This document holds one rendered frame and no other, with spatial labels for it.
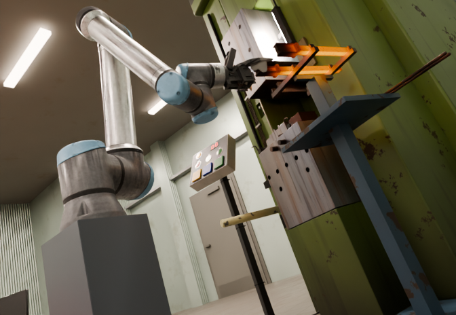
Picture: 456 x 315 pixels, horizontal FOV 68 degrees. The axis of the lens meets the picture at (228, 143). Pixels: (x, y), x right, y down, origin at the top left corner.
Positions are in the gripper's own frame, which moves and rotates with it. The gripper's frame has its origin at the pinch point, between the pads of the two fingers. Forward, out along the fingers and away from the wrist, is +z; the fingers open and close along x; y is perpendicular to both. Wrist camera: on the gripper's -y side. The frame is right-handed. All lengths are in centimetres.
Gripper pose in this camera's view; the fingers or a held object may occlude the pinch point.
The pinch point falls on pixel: (264, 69)
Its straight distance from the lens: 137.0
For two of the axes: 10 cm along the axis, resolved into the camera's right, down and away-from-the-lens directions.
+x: 3.8, -4.5, -8.1
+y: 3.1, 8.8, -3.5
